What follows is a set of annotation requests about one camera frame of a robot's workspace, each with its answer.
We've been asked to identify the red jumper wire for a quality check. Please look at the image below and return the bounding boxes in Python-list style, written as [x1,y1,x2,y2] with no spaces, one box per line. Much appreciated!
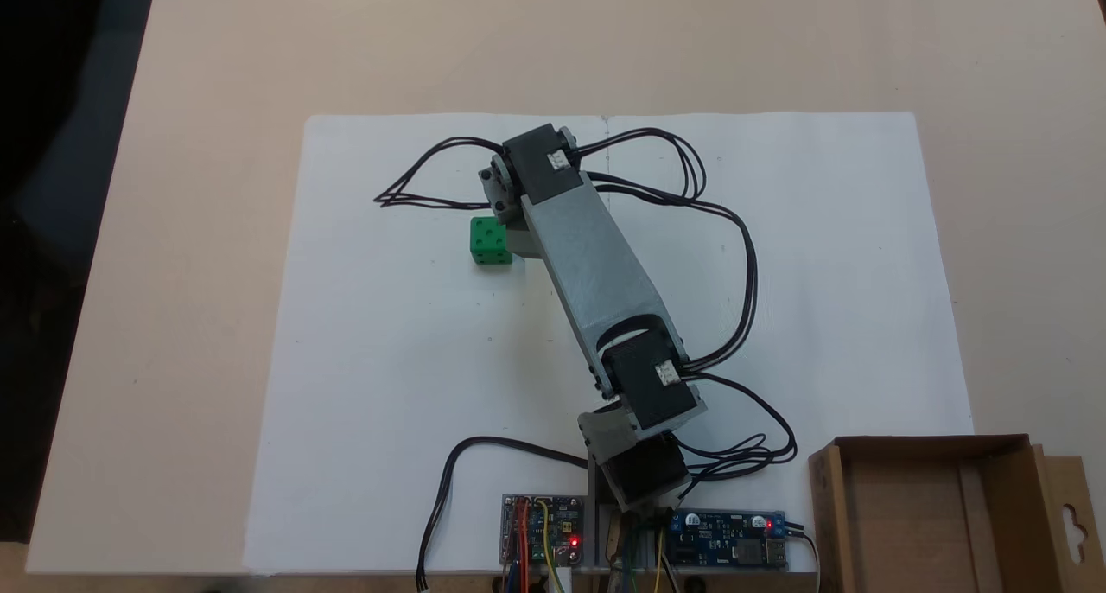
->
[514,498,531,593]

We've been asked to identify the blue circuit board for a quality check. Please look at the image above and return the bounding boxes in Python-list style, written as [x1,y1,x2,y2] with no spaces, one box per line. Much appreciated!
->
[670,510,789,570]

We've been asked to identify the grey narrow gripper finger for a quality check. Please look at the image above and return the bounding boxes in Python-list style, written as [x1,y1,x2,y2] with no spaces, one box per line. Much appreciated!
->
[504,224,542,263]

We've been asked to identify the circuit board with jumper wires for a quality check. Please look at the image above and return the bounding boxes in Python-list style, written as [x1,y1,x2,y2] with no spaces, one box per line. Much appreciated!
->
[499,493,585,570]

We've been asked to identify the brown cardboard box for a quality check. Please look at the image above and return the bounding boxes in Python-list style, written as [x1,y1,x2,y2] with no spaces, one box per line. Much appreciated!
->
[808,435,1094,593]

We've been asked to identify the black arm servo cable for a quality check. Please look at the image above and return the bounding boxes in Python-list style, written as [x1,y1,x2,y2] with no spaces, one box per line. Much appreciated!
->
[575,127,760,373]
[674,373,798,483]

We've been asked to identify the yellow jumper wire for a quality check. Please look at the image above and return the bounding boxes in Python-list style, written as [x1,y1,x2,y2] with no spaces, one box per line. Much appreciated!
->
[536,500,564,593]

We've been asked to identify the green die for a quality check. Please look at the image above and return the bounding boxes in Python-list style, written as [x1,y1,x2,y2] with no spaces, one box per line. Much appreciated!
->
[469,216,514,267]

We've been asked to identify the black gripper servo cable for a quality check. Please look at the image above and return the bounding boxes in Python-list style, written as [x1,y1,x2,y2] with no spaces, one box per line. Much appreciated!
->
[373,137,519,210]

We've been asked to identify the white paper sheet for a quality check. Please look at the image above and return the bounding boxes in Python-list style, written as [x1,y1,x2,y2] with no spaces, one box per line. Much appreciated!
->
[244,112,976,575]

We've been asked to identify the black power cable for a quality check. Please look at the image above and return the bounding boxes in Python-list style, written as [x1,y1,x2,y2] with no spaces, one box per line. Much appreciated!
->
[416,437,590,592]

